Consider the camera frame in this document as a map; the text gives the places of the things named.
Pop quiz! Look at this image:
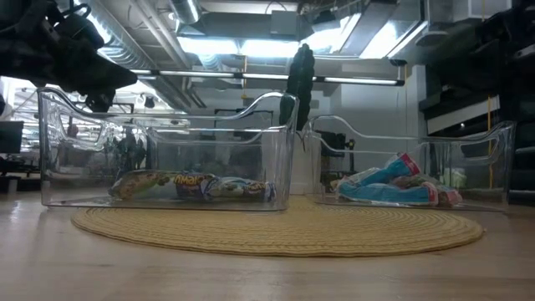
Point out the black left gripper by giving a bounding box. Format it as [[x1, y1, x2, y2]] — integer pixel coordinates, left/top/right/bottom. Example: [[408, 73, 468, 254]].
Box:
[[24, 10, 140, 98]]

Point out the green brown granola bar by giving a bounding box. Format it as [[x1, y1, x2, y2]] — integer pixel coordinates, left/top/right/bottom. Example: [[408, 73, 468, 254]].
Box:
[[204, 177, 278, 203], [109, 169, 177, 200], [172, 172, 219, 202]]

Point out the blue red granola bar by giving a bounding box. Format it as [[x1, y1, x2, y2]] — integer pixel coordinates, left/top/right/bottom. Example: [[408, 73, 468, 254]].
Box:
[[336, 179, 440, 207], [359, 152, 422, 187], [434, 186, 463, 208], [336, 168, 365, 188]]

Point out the clear plastic bin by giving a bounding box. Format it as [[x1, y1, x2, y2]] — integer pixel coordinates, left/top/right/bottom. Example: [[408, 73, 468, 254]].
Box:
[[53, 110, 293, 197], [301, 115, 516, 212], [37, 86, 300, 212]]

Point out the bright ceiling light panel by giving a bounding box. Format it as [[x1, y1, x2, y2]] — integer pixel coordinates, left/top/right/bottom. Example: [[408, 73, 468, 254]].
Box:
[[359, 18, 430, 59], [177, 36, 301, 59]]

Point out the black monitor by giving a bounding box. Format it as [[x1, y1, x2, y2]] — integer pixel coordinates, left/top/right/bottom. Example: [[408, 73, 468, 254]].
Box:
[[0, 120, 25, 155]]

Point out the long linear ceiling light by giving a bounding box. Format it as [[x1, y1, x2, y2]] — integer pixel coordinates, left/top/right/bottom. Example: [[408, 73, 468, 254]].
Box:
[[129, 68, 406, 88]]

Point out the green cactus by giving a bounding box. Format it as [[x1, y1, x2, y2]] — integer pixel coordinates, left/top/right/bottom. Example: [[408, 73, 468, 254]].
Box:
[[278, 43, 316, 131]]

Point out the round woven yellow placemat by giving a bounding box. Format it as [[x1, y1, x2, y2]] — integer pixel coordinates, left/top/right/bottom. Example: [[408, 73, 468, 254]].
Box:
[[70, 195, 485, 258]]

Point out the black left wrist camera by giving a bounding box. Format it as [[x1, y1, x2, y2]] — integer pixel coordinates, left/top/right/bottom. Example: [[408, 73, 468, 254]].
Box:
[[85, 91, 116, 114]]

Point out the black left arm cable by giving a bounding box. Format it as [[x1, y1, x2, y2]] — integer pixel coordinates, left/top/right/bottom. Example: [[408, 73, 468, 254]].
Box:
[[60, 2, 94, 20]]

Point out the silver ceiling duct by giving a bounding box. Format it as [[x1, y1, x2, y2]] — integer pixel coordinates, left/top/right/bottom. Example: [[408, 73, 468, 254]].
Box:
[[169, 0, 201, 25]]

